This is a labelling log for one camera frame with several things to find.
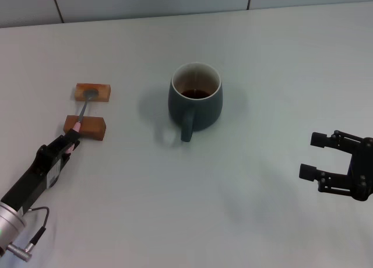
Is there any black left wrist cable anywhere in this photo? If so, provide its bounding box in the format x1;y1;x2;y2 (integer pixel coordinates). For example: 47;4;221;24
27;206;50;247

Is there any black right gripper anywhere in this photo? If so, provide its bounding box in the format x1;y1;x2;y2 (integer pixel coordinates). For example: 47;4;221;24
299;130;373;202

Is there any light wooden block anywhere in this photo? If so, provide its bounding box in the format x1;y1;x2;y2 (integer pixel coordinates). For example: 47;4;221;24
73;83;112;103

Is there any dark arched wooden block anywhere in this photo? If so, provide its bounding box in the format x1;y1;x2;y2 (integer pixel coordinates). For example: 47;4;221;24
62;115;107;142

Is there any pink handled metal spoon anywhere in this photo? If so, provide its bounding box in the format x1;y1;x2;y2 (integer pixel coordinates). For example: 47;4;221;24
66;89;99;154

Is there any grey ceramic cup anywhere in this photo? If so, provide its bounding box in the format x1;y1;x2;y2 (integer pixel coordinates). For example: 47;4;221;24
167;62;224;143

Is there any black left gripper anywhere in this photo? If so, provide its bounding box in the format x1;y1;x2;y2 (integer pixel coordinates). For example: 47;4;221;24
0;128;81;216

